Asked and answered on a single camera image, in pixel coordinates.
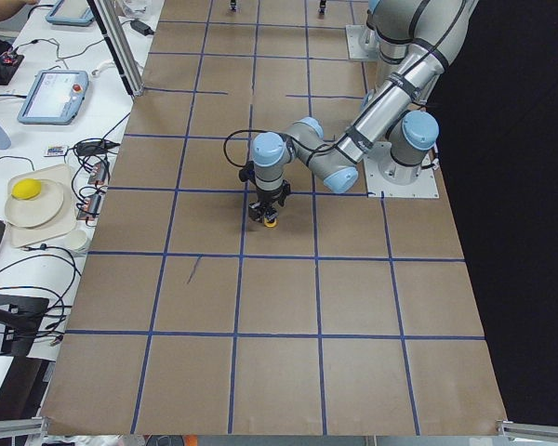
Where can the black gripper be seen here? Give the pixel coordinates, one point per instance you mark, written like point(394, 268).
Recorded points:
point(268, 195)

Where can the yellow push button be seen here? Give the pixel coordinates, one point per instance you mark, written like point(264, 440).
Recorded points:
point(269, 224)

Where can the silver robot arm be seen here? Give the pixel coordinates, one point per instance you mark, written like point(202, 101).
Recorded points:
point(417, 41)

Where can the white paper cup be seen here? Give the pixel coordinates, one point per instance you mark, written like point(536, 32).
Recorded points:
point(77, 242)

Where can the beige tray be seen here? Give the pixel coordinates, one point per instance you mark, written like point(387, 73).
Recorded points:
point(61, 224)

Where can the black power adapter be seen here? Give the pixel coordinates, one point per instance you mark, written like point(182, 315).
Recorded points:
point(141, 27)

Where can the beige plate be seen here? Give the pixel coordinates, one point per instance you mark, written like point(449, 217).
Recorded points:
point(37, 211)

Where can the near teach pendant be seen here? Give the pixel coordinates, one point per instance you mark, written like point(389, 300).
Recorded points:
point(55, 98)

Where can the teach pendant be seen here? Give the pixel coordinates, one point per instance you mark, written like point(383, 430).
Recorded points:
point(55, 98)
point(70, 13)

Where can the yellow lemon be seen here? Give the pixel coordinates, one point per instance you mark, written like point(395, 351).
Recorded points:
point(26, 189)

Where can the far teach pendant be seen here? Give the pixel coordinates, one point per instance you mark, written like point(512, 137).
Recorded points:
point(70, 13)

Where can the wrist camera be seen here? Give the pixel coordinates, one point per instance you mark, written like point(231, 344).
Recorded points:
point(247, 172)

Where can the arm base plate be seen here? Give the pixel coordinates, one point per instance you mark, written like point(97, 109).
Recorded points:
point(362, 43)
point(385, 178)

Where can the aluminium frame post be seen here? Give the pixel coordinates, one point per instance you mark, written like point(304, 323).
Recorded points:
point(115, 39)

